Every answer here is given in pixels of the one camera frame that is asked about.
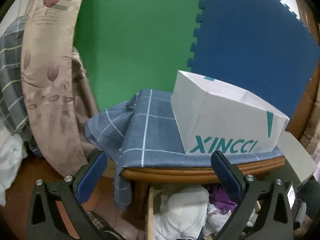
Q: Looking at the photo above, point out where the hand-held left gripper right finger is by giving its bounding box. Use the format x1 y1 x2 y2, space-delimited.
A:
211 151 294 240

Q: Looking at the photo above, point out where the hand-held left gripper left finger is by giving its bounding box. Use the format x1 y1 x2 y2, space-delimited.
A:
26 150 108 240

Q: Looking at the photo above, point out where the purple underwear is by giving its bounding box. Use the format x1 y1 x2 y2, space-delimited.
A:
209 183 238 215

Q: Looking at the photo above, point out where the small white underwear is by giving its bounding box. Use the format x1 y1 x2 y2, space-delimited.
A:
206 205 234 234

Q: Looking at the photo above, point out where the white shoe box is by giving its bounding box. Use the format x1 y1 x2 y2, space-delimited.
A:
171 70 290 155

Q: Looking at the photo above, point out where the large white underwear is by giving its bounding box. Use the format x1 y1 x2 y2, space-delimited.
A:
153 186 210 239

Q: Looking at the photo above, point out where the wooden drawer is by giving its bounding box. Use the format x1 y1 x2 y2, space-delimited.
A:
145 182 263 240

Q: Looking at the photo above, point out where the person's right forearm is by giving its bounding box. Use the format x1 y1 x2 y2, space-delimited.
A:
299 180 320 219

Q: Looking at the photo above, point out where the cardboard box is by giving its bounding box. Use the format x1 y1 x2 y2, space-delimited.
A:
104 152 119 179

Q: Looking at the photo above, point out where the grey foam cushion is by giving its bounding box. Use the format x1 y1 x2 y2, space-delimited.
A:
276 131 318 183

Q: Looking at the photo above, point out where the dark plaid cloth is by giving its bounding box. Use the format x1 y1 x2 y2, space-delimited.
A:
86 210 122 240

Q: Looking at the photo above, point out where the wooden nightstand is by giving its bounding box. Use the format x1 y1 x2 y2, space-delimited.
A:
121 155 286 240

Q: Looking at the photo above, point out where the blue checked cloth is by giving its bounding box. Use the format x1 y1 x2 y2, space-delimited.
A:
85 89 285 210

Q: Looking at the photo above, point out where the white cloth at left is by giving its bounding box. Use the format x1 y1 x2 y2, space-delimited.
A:
0 120 28 207

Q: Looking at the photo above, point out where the grey plaid blanket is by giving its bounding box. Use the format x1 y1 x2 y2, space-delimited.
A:
0 15 38 155

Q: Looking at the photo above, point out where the blue foam mat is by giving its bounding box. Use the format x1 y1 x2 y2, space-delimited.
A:
186 0 320 133

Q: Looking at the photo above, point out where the green foam mat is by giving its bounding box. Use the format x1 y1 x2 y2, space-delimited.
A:
72 0 209 113

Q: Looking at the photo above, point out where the brown wooden frame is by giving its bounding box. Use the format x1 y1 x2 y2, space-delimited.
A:
285 75 320 140

